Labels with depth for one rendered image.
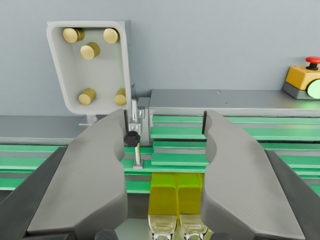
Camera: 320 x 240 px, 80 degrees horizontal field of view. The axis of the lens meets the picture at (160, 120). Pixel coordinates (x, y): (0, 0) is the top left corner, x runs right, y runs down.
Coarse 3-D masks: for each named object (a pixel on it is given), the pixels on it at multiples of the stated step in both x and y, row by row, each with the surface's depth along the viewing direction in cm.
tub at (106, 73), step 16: (48, 32) 42; (96, 32) 48; (64, 48) 47; (80, 48) 50; (112, 48) 50; (64, 64) 47; (80, 64) 52; (96, 64) 52; (112, 64) 52; (128, 64) 45; (64, 80) 48; (80, 80) 54; (96, 80) 54; (112, 80) 54; (128, 80) 46; (64, 96) 49; (96, 96) 57; (112, 96) 56; (128, 96) 48; (80, 112) 51; (96, 112) 51
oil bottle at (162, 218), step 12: (156, 180) 43; (168, 180) 43; (156, 192) 40; (168, 192) 40; (156, 204) 38; (168, 204) 38; (156, 216) 36; (168, 216) 36; (156, 228) 34; (168, 228) 34
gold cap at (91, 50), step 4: (88, 44) 46; (92, 44) 47; (96, 44) 49; (84, 48) 46; (88, 48) 46; (92, 48) 46; (96, 48) 48; (80, 52) 46; (84, 52) 46; (88, 52) 46; (92, 52) 46; (96, 52) 48; (84, 56) 47; (88, 56) 47; (92, 56) 47
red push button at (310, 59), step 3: (309, 57) 48; (312, 57) 47; (315, 57) 47; (318, 57) 47; (306, 60) 48; (309, 60) 47; (312, 60) 47; (315, 60) 46; (318, 60) 46; (312, 63) 48; (315, 63) 47; (318, 63) 46; (309, 66) 49; (312, 66) 48; (315, 66) 48
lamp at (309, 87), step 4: (312, 80) 47; (316, 80) 46; (308, 84) 47; (312, 84) 46; (316, 84) 45; (308, 88) 47; (312, 88) 46; (316, 88) 45; (308, 92) 47; (312, 92) 46; (316, 92) 45; (312, 96) 47; (316, 96) 46
